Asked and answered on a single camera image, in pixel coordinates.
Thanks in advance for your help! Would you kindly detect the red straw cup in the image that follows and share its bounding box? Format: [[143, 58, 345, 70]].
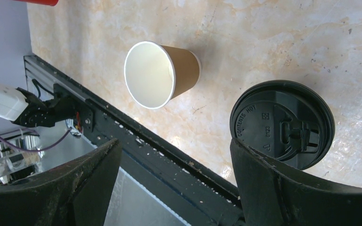
[[16, 0, 58, 6]]

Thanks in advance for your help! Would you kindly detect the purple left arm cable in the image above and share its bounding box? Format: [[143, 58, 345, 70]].
[[0, 121, 73, 153]]

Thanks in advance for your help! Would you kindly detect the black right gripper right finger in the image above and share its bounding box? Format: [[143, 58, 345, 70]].
[[230, 138, 362, 226]]

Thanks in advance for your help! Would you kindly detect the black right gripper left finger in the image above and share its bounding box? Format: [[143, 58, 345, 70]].
[[0, 139, 122, 226]]

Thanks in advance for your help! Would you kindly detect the black mounting base rail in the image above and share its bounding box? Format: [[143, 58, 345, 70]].
[[24, 56, 245, 226]]

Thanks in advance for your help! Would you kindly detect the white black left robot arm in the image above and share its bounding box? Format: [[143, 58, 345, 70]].
[[0, 83, 76, 128]]

